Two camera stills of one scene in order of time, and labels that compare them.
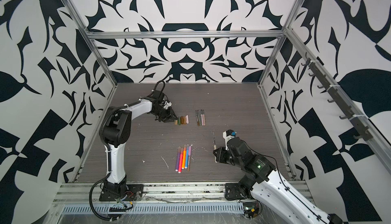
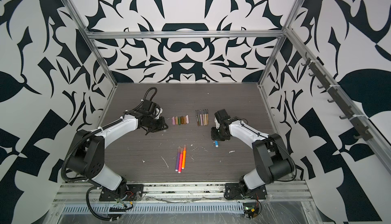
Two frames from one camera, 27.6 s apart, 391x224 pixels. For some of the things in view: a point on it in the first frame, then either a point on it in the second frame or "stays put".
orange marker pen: (184, 157) stays put
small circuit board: (251, 211) stays put
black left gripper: (171, 116) -> (162, 126)
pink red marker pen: (180, 161) stays put
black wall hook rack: (326, 82) stays put
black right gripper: (220, 157) -> (214, 136)
